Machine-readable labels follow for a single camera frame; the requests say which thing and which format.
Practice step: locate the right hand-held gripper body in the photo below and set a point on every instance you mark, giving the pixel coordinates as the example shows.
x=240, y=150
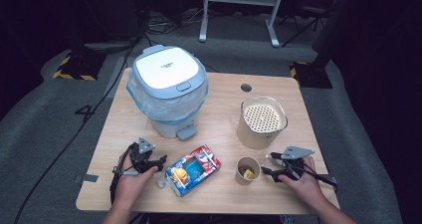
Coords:
x=293, y=152

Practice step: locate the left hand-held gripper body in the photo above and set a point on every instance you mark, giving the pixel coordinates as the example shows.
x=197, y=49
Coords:
x=141, y=157

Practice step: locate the yellow food scraps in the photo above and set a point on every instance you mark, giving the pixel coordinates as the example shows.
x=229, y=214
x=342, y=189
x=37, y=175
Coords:
x=248, y=173

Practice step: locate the beige bucket with strainer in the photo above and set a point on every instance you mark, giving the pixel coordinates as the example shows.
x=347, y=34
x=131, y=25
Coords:
x=255, y=141

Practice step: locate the brown paper cup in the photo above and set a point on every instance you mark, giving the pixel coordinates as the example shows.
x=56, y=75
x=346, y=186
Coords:
x=242, y=179

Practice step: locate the colourful printed carton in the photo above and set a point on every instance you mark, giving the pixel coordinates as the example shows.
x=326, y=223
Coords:
x=192, y=171

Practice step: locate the white pedal trash bin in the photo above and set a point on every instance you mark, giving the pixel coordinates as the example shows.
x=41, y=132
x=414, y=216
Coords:
x=167, y=68

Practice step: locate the person's left hand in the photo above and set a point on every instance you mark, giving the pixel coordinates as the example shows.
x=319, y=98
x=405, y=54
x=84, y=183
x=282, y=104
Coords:
x=131, y=184

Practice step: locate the person's right hand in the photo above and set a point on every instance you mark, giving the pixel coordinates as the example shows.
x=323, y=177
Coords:
x=303, y=187

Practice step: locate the grey tape strip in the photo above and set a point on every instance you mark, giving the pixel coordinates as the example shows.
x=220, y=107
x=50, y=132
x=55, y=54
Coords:
x=88, y=178
x=330, y=179

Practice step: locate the clear blue-edged bin liner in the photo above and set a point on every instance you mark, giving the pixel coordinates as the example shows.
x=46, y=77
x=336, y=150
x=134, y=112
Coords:
x=166, y=108

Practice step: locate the yellow-black striped stand base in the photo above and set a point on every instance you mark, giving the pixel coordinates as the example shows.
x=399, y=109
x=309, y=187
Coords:
x=79, y=68
x=312, y=76

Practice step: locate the black tripod stand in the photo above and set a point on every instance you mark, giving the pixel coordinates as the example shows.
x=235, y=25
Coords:
x=308, y=21

